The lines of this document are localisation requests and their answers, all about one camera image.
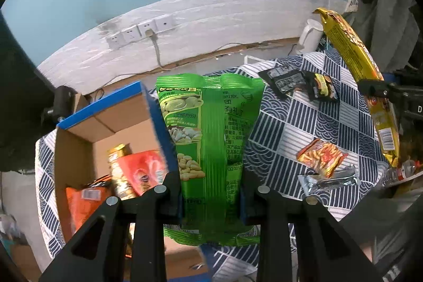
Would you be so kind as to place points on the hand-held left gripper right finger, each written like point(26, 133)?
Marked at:
point(264, 202)

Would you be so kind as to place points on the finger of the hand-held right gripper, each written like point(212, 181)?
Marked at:
point(376, 87)

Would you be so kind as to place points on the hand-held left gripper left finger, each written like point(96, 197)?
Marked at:
point(162, 202)

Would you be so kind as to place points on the red snack packet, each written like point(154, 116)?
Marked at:
point(143, 169)

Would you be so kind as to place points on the long yellow snack packet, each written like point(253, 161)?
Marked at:
point(350, 47)

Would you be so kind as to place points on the yellow snack bag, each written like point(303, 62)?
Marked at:
point(119, 169)

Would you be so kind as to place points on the green broad bean packet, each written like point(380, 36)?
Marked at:
point(211, 143)

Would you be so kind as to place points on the large orange snack packet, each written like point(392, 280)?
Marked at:
point(81, 209)

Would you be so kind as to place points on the blue cardboard box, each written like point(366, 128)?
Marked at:
point(79, 143)

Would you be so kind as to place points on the small black and yellow packet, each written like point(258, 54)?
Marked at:
point(324, 87)

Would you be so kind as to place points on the silver wrapped snack bar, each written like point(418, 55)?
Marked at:
point(330, 182)

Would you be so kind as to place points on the small orange stick snack packet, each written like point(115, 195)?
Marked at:
point(322, 158)

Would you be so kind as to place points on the grey garment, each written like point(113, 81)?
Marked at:
point(390, 14)

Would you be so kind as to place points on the clear plastic bottle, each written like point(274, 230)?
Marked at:
point(401, 171)

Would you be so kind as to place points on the white electric kettle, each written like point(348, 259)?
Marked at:
point(310, 34)

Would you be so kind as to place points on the navy white patterned tablecloth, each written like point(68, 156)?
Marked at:
point(297, 123)

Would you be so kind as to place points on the black snack packet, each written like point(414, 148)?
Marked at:
point(284, 79)

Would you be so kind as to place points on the person's grey clothing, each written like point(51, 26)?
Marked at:
point(390, 229)

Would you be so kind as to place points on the brown cardboard box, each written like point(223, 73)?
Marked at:
point(81, 101)

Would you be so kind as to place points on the black device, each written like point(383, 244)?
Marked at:
point(61, 103)

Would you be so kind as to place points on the dark hanging cloth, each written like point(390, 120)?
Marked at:
point(19, 97)

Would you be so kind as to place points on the white wall socket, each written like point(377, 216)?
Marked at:
point(164, 21)
point(129, 34)
point(114, 39)
point(145, 26)

